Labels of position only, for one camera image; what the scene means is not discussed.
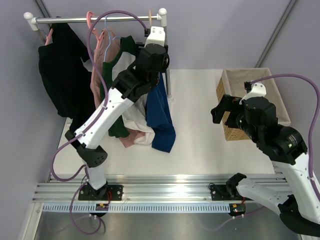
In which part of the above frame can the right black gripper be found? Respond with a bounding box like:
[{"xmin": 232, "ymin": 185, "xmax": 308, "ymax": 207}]
[{"xmin": 210, "ymin": 94, "xmax": 260, "ymax": 144}]

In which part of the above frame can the wooden hanger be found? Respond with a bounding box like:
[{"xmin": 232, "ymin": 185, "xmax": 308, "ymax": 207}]
[{"xmin": 148, "ymin": 10, "xmax": 153, "ymax": 28}]

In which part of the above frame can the blue t shirt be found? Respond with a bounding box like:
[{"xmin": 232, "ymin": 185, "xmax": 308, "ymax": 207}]
[{"xmin": 145, "ymin": 74, "xmax": 176, "ymax": 153}]

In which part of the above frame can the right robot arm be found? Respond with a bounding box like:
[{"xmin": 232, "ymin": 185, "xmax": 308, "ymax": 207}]
[{"xmin": 210, "ymin": 94, "xmax": 320, "ymax": 237}]

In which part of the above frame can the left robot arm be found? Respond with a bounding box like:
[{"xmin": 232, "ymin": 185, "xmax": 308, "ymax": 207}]
[{"xmin": 65, "ymin": 43, "xmax": 170, "ymax": 200}]

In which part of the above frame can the pink shirt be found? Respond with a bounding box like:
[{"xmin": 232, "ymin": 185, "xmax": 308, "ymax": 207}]
[{"xmin": 90, "ymin": 27, "xmax": 146, "ymax": 149}]

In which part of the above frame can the green and white shirt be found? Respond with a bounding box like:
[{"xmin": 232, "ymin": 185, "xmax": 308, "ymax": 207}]
[{"xmin": 102, "ymin": 36, "xmax": 155, "ymax": 148}]

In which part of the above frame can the black t shirt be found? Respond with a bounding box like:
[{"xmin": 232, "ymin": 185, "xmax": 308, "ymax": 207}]
[{"xmin": 38, "ymin": 23, "xmax": 96, "ymax": 132}]

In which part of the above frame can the pink hanger under black shirt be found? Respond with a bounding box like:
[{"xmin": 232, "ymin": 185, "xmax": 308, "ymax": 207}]
[{"xmin": 44, "ymin": 27, "xmax": 54, "ymax": 46}]

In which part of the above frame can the wicker basket with liner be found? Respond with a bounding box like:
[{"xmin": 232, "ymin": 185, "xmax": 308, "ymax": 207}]
[{"xmin": 216, "ymin": 68, "xmax": 291, "ymax": 141}]

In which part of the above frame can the metal clothes rack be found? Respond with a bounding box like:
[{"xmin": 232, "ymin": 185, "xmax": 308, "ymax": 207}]
[{"xmin": 23, "ymin": 7, "xmax": 174, "ymax": 101}]

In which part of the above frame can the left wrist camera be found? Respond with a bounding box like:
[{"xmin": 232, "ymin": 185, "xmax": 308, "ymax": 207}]
[{"xmin": 144, "ymin": 26, "xmax": 166, "ymax": 47}]

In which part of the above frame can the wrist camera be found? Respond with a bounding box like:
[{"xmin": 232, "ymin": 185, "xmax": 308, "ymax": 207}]
[
  {"xmin": 239, "ymin": 81, "xmax": 267, "ymax": 105},
  {"xmin": 144, "ymin": 26, "xmax": 166, "ymax": 47}
]

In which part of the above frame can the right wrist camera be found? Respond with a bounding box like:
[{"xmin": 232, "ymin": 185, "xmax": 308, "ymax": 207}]
[{"xmin": 239, "ymin": 81, "xmax": 267, "ymax": 105}]

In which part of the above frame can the light blue wire hanger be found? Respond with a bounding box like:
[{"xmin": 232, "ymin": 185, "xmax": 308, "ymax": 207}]
[{"xmin": 103, "ymin": 14, "xmax": 120, "ymax": 62}]

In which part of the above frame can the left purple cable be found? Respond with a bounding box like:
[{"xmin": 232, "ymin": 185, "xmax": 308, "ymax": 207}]
[{"xmin": 49, "ymin": 9, "xmax": 149, "ymax": 182}]

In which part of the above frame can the purple cable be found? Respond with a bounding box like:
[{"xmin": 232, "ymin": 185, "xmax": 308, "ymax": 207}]
[
  {"xmin": 249, "ymin": 73, "xmax": 320, "ymax": 183},
  {"xmin": 49, "ymin": 9, "xmax": 149, "ymax": 182}
]

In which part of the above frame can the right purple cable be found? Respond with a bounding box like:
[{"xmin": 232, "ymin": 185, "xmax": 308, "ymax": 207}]
[{"xmin": 249, "ymin": 73, "xmax": 320, "ymax": 183}]

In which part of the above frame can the aluminium mounting rail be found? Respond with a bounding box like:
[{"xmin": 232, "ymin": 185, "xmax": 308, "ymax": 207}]
[{"xmin": 32, "ymin": 174, "xmax": 232, "ymax": 203}]

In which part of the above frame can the slotted cable duct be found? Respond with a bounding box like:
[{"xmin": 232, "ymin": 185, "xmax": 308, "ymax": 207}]
[{"xmin": 42, "ymin": 202, "xmax": 231, "ymax": 213}]

